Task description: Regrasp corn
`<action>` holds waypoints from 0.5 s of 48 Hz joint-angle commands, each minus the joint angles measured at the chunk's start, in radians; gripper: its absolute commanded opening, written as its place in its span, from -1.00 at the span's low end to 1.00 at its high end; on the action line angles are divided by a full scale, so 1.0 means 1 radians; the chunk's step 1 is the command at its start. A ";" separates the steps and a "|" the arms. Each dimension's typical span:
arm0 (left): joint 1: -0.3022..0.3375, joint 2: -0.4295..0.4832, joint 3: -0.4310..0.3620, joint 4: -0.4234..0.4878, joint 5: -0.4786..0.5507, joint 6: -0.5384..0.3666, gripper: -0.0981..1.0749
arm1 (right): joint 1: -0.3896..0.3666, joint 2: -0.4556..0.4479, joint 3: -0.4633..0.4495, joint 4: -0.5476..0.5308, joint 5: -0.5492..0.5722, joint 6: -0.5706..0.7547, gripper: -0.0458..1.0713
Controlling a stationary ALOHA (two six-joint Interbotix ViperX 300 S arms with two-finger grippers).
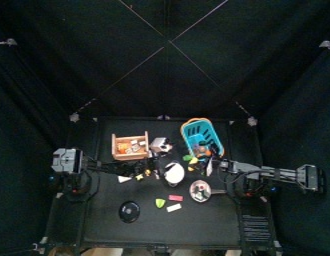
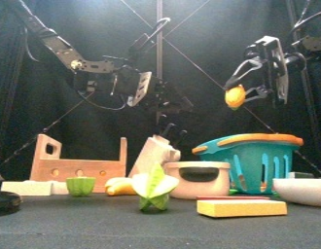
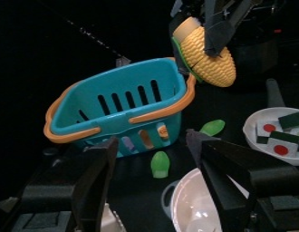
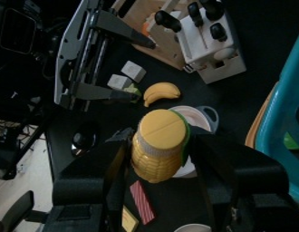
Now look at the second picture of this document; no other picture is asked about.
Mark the yellow toy corn cob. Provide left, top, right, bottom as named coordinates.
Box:
left=223, top=84, right=249, bottom=111

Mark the green toy corn husk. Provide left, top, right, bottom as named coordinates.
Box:
left=131, top=162, right=180, bottom=213

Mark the white toy knife block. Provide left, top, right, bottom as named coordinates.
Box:
left=128, top=134, right=183, bottom=179

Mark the teal basket with orange rim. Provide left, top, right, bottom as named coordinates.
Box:
left=191, top=132, right=305, bottom=196

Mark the yellow toy banana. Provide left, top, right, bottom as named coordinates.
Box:
left=104, top=176, right=139, bottom=196

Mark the dark green box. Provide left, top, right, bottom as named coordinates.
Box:
left=289, top=171, right=316, bottom=180

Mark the wooden dish rack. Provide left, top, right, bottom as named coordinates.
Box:
left=28, top=133, right=128, bottom=194

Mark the green toy pepper piece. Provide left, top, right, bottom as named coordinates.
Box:
left=65, top=176, right=98, bottom=197

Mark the flat red toy piece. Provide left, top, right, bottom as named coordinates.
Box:
left=196, top=195, right=271, bottom=201

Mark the white bowl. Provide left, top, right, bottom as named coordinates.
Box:
left=271, top=177, right=321, bottom=207

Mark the small white foam block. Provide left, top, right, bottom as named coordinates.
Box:
left=51, top=181, right=69, bottom=196

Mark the yellow sponge block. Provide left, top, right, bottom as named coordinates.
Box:
left=196, top=198, right=290, bottom=219

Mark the black round disc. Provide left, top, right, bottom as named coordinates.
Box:
left=0, top=190, right=23, bottom=218

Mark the black toy knife handle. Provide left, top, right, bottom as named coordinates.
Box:
left=160, top=122, right=178, bottom=139
left=174, top=129, right=188, bottom=146

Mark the black cable under left arm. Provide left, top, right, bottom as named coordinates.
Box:
left=75, top=90, right=128, bottom=112

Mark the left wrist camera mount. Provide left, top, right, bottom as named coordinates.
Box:
left=127, top=17, right=172, bottom=61

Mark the vertical metal frame pole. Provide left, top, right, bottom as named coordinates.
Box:
left=156, top=0, right=164, bottom=125

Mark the cream toy pot black handle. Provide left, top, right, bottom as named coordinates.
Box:
left=162, top=160, right=233, bottom=200

